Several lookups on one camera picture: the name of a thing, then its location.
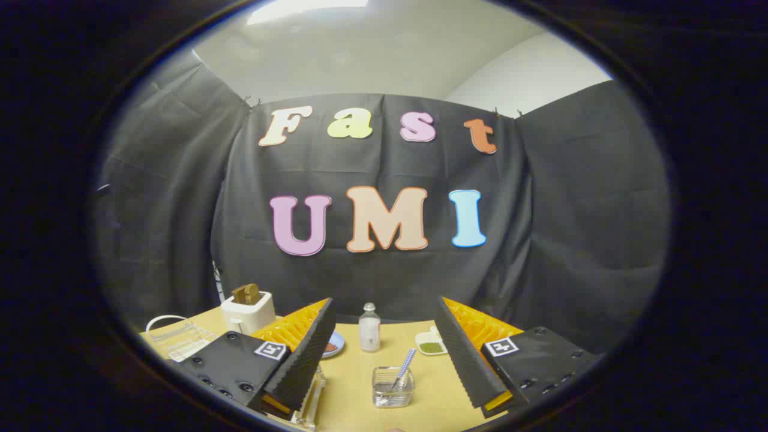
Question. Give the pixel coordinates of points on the white backdrop stand pole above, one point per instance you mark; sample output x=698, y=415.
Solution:
x=219, y=285

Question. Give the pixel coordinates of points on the green beans pile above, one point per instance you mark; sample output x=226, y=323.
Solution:
x=429, y=347

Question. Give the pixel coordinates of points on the blue plate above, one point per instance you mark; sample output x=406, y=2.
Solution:
x=337, y=339

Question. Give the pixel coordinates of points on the brown toast slice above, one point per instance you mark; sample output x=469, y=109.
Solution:
x=246, y=294

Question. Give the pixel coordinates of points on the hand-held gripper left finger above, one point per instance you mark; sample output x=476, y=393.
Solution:
x=309, y=354

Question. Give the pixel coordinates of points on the white toaster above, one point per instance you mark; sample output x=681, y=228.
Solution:
x=249, y=315

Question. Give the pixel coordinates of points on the blue checkered white spoon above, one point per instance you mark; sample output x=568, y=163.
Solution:
x=406, y=363

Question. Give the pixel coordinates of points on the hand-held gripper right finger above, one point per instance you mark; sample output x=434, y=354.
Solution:
x=465, y=354

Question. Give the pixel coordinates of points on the white divided dish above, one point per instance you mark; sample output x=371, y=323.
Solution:
x=427, y=337

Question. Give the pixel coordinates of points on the clear plastic bottle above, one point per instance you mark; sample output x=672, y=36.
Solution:
x=369, y=333

